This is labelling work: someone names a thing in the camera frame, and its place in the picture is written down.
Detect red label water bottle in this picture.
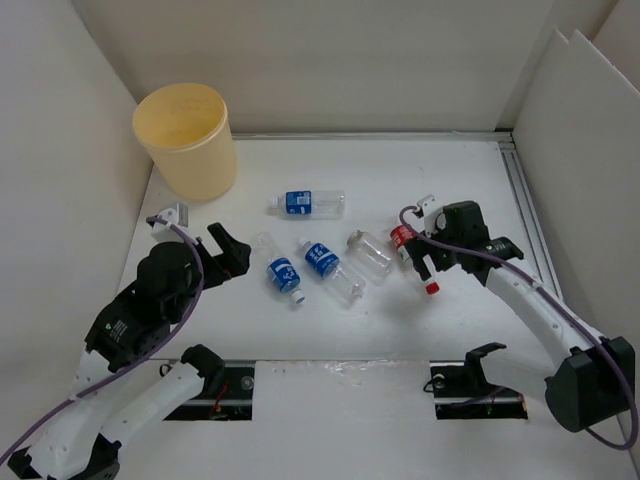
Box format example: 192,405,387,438
390,225,440,295

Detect clear jar metal lid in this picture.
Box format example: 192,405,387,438
346,230,394,284

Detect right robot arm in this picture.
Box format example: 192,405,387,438
402,195,639,450

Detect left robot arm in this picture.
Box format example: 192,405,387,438
1,217,251,479

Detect yellow plastic bin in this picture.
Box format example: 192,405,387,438
132,83,237,201

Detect left blue label bottle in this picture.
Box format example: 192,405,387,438
253,232,306,305

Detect middle blue label bottle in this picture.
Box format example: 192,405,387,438
297,237,366,306

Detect horizontal blue label bottle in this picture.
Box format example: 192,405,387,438
267,190,346,220

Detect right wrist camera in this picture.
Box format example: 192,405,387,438
414,194,443,237

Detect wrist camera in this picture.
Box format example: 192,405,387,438
414,194,443,237
146,202,189,241

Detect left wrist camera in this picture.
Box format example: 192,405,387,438
146,202,189,241

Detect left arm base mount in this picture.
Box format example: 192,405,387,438
165,361,255,422

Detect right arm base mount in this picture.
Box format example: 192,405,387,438
423,342,528,420

